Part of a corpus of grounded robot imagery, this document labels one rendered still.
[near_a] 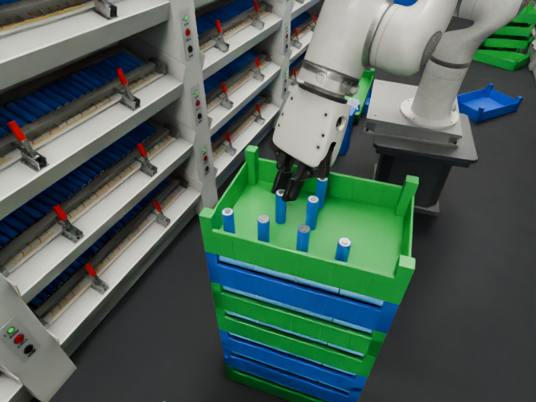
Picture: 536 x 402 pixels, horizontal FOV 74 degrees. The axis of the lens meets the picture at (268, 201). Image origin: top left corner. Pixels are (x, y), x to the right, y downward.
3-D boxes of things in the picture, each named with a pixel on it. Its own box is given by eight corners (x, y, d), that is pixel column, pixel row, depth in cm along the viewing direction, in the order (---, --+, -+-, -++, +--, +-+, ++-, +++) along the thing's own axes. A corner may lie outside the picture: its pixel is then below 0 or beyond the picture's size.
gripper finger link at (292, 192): (322, 171, 55) (306, 208, 57) (307, 162, 56) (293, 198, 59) (309, 171, 52) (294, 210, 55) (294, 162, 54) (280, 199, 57)
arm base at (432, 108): (450, 102, 128) (472, 50, 115) (463, 132, 114) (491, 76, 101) (396, 97, 129) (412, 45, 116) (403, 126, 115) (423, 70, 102)
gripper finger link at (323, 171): (344, 169, 51) (314, 183, 54) (326, 120, 52) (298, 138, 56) (340, 169, 50) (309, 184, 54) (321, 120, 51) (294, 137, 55)
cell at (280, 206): (286, 218, 62) (288, 189, 58) (284, 225, 61) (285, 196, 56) (277, 215, 62) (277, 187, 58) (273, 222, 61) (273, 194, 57)
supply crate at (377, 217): (406, 211, 64) (419, 176, 58) (399, 305, 49) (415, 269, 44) (250, 178, 71) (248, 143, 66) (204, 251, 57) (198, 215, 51)
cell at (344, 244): (345, 266, 54) (352, 238, 50) (344, 276, 53) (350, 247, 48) (333, 263, 54) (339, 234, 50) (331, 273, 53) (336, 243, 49)
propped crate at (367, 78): (357, 124, 183) (358, 115, 176) (320, 116, 189) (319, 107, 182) (373, 79, 192) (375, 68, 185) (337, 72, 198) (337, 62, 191)
